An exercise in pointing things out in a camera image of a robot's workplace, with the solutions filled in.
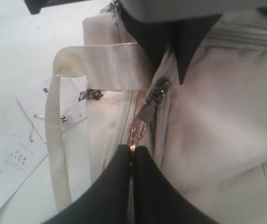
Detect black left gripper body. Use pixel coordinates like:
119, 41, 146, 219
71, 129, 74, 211
23, 0, 267, 23

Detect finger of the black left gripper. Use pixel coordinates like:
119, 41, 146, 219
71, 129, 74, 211
119, 7, 169, 69
171, 14, 222, 84

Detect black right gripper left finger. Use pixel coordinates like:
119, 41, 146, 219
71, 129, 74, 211
45, 145, 131, 224

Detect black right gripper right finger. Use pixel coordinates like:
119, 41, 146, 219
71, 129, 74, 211
133, 146, 216, 224

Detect cream fabric duffel bag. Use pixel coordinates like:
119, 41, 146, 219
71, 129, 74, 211
45, 9, 267, 224

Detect white paper hang tag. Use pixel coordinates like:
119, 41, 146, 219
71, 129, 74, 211
15, 77, 89, 143

